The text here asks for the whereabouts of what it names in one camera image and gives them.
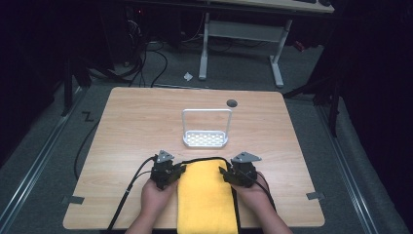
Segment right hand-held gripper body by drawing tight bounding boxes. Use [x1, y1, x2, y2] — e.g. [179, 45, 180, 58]
[229, 151, 263, 189]

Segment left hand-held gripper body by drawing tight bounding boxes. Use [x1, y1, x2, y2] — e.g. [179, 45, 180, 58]
[149, 149, 178, 191]

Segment yellow towel with black trim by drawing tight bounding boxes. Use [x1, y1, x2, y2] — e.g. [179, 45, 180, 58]
[175, 156, 242, 234]

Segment person's left hand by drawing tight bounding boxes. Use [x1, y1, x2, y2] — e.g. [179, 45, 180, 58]
[140, 177, 180, 216]

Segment person's right hand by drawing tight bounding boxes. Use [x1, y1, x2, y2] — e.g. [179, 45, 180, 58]
[231, 177, 271, 216]

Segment white metal rack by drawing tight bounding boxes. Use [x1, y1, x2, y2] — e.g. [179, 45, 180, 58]
[181, 107, 234, 149]

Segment grey tape piece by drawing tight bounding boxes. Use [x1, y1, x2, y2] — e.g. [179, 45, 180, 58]
[67, 195, 86, 206]
[305, 191, 326, 201]

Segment white-framed desk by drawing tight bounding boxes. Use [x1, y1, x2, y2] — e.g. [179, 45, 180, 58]
[198, 0, 336, 89]

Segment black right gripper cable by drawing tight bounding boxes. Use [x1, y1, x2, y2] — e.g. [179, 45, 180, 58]
[255, 171, 278, 213]

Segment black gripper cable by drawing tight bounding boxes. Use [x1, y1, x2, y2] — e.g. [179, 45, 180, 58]
[255, 171, 278, 213]
[106, 155, 158, 232]

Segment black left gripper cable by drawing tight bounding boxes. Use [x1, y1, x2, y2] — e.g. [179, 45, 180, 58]
[106, 155, 158, 232]

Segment thin black floor cable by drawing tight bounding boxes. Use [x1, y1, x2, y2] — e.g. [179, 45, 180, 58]
[73, 119, 101, 181]

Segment black floor cables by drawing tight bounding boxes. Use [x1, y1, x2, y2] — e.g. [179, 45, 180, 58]
[125, 19, 169, 89]

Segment metal floor rail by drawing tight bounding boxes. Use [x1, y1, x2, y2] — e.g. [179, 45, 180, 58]
[317, 104, 380, 234]
[0, 87, 86, 232]

